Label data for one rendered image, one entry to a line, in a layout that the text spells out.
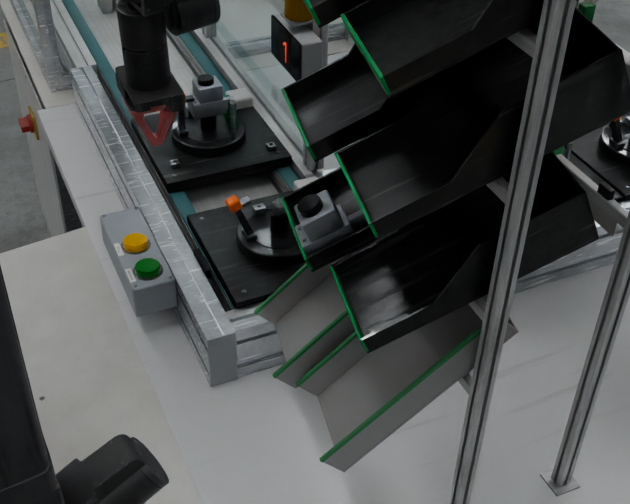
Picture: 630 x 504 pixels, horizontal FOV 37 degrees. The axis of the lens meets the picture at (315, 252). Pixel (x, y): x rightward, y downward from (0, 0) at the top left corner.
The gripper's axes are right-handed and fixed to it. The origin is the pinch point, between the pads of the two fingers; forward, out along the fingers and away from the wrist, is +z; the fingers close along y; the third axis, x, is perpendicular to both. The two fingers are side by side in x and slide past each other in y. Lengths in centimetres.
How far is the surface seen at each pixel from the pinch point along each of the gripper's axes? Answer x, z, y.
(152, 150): -7.4, 27.4, 38.0
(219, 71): -31, 31, 67
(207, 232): -8.9, 27.1, 10.7
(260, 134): -28, 28, 36
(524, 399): -44, 39, -33
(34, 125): 7, 59, 107
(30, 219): 11, 125, 158
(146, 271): 3.2, 26.5, 4.6
